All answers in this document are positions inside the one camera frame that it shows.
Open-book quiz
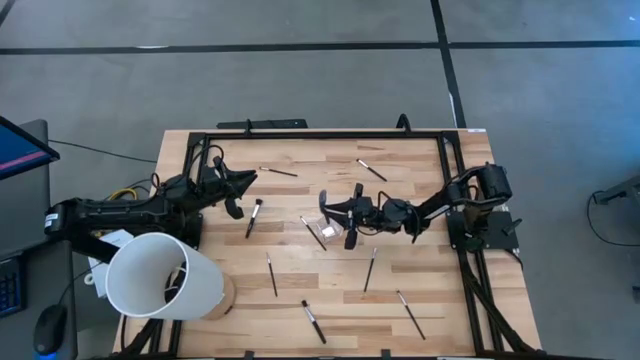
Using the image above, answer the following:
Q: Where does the white cylindrical lampshade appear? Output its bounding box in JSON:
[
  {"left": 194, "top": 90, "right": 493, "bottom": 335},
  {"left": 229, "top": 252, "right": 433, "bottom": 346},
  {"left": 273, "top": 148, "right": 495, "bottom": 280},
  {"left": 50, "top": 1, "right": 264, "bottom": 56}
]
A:
[{"left": 104, "top": 231, "right": 226, "bottom": 322}]

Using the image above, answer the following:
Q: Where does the grey desk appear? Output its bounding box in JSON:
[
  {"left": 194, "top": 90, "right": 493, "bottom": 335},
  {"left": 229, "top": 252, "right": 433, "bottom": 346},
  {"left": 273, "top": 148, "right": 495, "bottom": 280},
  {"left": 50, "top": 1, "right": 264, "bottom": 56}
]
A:
[{"left": 0, "top": 118, "right": 79, "bottom": 360}]

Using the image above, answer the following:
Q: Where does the thin black makeup brush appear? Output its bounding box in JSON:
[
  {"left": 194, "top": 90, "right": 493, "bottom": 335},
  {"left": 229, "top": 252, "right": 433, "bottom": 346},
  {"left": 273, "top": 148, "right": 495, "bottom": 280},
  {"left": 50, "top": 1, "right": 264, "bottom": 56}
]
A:
[
  {"left": 264, "top": 251, "right": 279, "bottom": 298},
  {"left": 258, "top": 165, "right": 299, "bottom": 178},
  {"left": 362, "top": 247, "right": 379, "bottom": 294}
]

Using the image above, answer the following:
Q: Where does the thick-handled black makeup brush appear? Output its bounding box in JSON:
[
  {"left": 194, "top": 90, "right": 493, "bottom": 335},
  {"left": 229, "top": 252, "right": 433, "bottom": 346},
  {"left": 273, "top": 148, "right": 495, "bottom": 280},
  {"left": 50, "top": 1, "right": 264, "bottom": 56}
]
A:
[{"left": 300, "top": 299, "right": 328, "bottom": 345}]

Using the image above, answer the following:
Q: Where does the black keyboard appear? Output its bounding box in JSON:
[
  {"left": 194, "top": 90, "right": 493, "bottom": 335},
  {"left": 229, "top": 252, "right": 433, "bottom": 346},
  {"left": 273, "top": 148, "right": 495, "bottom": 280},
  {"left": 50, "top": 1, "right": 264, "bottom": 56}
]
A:
[{"left": 0, "top": 254, "right": 26, "bottom": 319}]

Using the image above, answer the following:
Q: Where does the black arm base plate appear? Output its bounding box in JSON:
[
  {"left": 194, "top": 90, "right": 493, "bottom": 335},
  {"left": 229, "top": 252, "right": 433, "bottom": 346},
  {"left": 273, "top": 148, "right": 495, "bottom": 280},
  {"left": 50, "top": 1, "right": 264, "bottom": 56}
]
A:
[
  {"left": 172, "top": 212, "right": 205, "bottom": 250},
  {"left": 446, "top": 209, "right": 521, "bottom": 251}
]

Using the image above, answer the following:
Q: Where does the white paper sheet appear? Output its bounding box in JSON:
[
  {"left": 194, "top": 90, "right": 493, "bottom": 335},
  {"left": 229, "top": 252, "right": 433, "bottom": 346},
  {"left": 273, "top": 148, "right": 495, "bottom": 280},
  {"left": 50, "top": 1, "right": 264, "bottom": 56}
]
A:
[{"left": 87, "top": 228, "right": 136, "bottom": 299}]

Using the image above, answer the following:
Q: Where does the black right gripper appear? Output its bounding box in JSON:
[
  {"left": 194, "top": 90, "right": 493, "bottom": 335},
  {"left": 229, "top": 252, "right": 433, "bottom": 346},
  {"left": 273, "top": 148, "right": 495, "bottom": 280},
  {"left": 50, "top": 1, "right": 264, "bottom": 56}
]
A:
[{"left": 318, "top": 182, "right": 382, "bottom": 233}]

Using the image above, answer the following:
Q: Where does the computer monitor blue screen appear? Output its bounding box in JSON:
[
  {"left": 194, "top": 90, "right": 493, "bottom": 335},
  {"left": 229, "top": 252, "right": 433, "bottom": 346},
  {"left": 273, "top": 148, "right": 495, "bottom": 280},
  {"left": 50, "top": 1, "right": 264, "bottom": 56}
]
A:
[{"left": 0, "top": 114, "right": 61, "bottom": 181}]

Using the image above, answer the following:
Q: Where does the grey metal stand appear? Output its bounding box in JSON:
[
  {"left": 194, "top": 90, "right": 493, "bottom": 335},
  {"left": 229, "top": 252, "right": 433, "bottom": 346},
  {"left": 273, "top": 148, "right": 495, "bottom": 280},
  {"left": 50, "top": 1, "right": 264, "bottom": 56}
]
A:
[{"left": 593, "top": 173, "right": 640, "bottom": 206}]

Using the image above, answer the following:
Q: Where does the round wooden lamp base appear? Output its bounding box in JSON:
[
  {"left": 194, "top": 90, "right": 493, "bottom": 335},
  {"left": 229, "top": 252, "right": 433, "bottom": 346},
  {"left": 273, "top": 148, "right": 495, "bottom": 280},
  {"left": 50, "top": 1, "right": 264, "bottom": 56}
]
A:
[{"left": 199, "top": 273, "right": 237, "bottom": 322}]

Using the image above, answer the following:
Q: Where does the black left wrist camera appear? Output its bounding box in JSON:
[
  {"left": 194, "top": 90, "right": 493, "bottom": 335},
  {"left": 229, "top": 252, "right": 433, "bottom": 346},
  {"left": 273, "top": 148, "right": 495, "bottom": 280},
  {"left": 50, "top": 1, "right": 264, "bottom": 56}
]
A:
[{"left": 223, "top": 197, "right": 246, "bottom": 221}]

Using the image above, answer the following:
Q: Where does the black slanted post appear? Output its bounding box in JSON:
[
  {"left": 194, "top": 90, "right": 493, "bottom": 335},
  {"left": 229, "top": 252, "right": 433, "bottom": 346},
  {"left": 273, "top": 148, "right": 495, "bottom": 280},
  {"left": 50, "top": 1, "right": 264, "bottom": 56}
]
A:
[{"left": 48, "top": 208, "right": 121, "bottom": 265}]

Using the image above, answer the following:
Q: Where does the slim silver-ferrule makeup brush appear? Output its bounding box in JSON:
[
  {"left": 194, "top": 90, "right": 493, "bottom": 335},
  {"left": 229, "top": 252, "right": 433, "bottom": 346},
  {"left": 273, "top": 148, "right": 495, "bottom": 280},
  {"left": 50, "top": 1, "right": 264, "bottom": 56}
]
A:
[
  {"left": 299, "top": 215, "right": 328, "bottom": 252},
  {"left": 396, "top": 289, "right": 427, "bottom": 342}
]

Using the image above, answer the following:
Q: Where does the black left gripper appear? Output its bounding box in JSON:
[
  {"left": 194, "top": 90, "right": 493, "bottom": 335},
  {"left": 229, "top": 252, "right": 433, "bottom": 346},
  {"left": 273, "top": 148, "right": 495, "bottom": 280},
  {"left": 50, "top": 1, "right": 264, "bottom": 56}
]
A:
[{"left": 198, "top": 156, "right": 259, "bottom": 204}]

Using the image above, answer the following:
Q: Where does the clear acrylic brush organizer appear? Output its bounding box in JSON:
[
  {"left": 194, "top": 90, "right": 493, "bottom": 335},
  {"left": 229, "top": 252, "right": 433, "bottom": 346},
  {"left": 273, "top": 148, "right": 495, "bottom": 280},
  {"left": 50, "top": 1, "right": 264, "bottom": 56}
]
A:
[{"left": 316, "top": 215, "right": 346, "bottom": 245}]

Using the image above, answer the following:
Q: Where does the large powder makeup brush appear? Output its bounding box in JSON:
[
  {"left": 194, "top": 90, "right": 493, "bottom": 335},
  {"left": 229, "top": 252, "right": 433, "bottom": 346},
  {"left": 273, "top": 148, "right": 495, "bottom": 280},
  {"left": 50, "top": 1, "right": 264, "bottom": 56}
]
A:
[{"left": 244, "top": 198, "right": 264, "bottom": 240}]

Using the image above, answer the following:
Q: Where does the black flat bar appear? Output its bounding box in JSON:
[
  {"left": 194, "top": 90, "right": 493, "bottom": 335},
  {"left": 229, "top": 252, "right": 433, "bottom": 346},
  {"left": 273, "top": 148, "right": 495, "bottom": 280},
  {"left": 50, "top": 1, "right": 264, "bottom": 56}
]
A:
[{"left": 216, "top": 118, "right": 309, "bottom": 130}]

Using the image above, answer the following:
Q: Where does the black floor cable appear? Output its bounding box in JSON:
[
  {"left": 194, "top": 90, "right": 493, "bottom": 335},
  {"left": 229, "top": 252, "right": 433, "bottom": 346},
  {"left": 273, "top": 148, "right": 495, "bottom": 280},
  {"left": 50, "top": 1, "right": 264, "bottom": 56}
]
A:
[
  {"left": 586, "top": 189, "right": 640, "bottom": 247},
  {"left": 48, "top": 138, "right": 159, "bottom": 164}
]

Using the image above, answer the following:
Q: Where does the black computer mouse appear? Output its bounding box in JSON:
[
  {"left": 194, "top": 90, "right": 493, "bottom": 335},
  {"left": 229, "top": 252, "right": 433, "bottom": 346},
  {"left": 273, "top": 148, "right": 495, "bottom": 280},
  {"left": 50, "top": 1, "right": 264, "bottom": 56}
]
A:
[{"left": 32, "top": 303, "right": 69, "bottom": 357}]

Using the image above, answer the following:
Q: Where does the yellow cable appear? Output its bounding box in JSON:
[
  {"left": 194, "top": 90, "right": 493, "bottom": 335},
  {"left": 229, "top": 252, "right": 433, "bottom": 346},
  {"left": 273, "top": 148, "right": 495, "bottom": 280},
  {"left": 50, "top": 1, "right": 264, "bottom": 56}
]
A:
[{"left": 107, "top": 187, "right": 139, "bottom": 202}]

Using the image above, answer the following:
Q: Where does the black aluminium table frame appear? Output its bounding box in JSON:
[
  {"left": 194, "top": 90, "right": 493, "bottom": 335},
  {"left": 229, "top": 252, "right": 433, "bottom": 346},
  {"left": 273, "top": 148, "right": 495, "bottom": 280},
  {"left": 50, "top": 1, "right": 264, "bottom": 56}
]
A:
[{"left": 114, "top": 128, "right": 546, "bottom": 360}]

